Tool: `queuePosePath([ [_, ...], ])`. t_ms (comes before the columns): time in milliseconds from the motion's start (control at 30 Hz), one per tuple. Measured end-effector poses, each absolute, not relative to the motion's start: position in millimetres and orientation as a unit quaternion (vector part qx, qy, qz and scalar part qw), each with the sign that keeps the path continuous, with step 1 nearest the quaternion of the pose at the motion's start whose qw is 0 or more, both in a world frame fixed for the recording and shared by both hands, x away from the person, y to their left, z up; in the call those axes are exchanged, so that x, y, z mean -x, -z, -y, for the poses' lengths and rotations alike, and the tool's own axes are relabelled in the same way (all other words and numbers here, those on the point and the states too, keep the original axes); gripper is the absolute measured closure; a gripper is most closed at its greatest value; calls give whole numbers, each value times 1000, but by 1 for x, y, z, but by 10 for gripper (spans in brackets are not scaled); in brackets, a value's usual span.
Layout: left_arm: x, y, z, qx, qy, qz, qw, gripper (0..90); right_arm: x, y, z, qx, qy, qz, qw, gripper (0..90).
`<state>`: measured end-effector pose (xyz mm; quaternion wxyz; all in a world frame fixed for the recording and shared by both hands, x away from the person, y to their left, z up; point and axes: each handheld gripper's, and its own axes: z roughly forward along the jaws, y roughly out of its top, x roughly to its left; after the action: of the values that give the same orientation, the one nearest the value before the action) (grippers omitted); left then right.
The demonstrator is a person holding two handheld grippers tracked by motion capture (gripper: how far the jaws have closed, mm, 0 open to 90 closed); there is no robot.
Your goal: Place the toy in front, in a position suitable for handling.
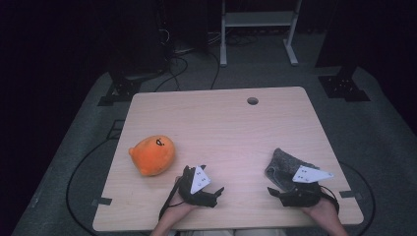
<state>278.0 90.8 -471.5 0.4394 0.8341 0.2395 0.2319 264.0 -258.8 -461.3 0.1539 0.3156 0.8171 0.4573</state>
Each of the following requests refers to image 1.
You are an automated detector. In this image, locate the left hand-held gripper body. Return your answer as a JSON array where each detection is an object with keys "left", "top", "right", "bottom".
[{"left": 176, "top": 164, "right": 219, "bottom": 208}]

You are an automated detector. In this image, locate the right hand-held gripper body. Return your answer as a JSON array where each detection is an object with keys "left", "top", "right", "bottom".
[{"left": 279, "top": 165, "right": 334, "bottom": 208}]

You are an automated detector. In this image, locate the orange plush toy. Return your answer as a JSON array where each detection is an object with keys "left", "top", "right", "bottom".
[{"left": 128, "top": 135, "right": 176, "bottom": 177}]

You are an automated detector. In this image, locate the person's left hand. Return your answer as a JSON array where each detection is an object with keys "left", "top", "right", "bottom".
[{"left": 162, "top": 176, "right": 200, "bottom": 227}]

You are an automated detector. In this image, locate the person's right hand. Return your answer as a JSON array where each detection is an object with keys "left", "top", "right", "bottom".
[{"left": 301, "top": 196, "right": 340, "bottom": 227}]

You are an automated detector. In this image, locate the black tape piece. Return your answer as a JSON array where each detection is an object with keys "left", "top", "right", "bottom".
[
  {"left": 90, "top": 197, "right": 113, "bottom": 207},
  {"left": 338, "top": 190, "right": 364, "bottom": 202}
]

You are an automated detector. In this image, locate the black stand base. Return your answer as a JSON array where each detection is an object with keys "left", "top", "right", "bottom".
[
  {"left": 318, "top": 65, "right": 372, "bottom": 102},
  {"left": 97, "top": 73, "right": 143, "bottom": 107}
]

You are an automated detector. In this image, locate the black computer tower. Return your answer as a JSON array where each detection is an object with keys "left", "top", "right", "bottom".
[{"left": 156, "top": 0, "right": 210, "bottom": 55}]

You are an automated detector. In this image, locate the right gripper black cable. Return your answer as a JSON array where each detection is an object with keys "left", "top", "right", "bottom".
[{"left": 319, "top": 185, "right": 340, "bottom": 214}]

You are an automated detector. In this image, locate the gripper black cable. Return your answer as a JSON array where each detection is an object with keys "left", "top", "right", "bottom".
[
  {"left": 319, "top": 185, "right": 340, "bottom": 214},
  {"left": 158, "top": 178, "right": 186, "bottom": 221}
]

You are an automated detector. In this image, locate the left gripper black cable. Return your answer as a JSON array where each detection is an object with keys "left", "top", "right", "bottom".
[{"left": 158, "top": 178, "right": 186, "bottom": 221}]

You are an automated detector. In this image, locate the black floor cable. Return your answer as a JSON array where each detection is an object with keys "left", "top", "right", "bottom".
[
  {"left": 66, "top": 139, "right": 114, "bottom": 236},
  {"left": 338, "top": 161, "right": 377, "bottom": 236}
]

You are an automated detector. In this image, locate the thin black background cable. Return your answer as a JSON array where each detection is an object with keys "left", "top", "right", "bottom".
[
  {"left": 153, "top": 55, "right": 190, "bottom": 92},
  {"left": 209, "top": 51, "right": 221, "bottom": 90}
]

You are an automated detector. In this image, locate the white metal table frame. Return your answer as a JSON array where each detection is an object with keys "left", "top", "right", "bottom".
[{"left": 219, "top": 0, "right": 303, "bottom": 68}]

